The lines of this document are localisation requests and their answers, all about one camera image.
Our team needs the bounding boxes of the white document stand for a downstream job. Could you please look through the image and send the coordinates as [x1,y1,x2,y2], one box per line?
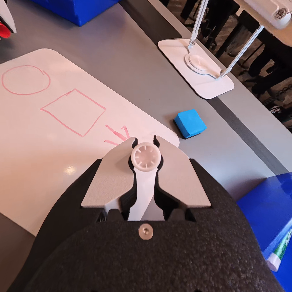
[158,0,292,100]

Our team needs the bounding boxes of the white whiteboard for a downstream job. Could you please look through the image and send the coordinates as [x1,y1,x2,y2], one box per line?
[0,48,180,236]

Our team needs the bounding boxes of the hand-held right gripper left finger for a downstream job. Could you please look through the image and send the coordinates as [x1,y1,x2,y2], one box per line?
[81,137,138,221]

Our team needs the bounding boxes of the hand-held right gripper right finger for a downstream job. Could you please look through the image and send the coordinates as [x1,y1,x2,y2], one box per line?
[154,136,212,221]

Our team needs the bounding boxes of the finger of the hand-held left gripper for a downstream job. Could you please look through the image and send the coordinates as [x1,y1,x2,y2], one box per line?
[0,0,17,34]

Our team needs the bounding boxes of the green whiteboard marker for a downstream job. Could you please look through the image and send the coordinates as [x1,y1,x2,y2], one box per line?
[266,229,292,272]

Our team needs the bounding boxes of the blue whiteboard eraser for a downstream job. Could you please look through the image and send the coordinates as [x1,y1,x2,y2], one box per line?
[173,109,207,139]

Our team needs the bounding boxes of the blue plastic bin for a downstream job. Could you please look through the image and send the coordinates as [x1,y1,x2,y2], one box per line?
[236,172,292,292]
[30,0,122,27]

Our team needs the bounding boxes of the red marker cap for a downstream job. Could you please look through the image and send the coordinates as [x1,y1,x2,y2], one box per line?
[0,22,11,39]

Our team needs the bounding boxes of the white red-label whiteboard marker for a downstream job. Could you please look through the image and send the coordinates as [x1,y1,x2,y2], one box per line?
[131,141,163,172]

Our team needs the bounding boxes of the black table mat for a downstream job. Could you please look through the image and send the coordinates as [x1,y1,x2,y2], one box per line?
[119,0,183,40]

